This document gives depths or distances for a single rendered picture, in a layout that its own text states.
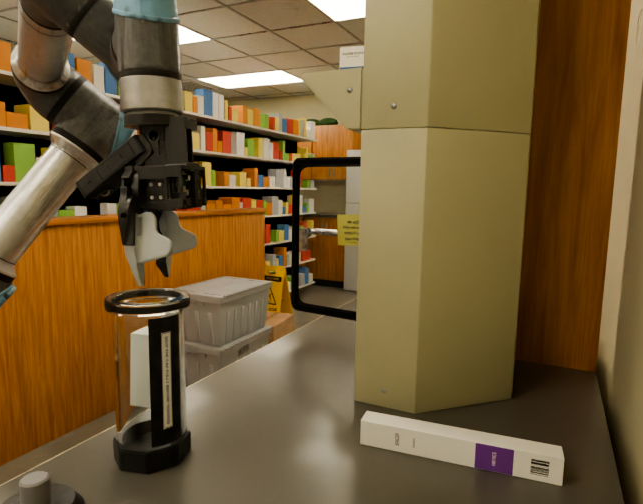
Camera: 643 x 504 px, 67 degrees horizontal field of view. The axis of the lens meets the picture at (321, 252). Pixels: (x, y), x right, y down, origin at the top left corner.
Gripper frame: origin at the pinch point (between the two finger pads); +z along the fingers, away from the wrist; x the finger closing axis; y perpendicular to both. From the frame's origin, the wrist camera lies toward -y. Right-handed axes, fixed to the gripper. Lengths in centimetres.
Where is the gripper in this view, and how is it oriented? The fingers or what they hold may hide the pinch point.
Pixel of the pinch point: (149, 272)
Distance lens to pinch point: 68.2
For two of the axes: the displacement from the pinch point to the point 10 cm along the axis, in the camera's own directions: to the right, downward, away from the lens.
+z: 0.2, 9.9, 1.4
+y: 9.8, 0.0, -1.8
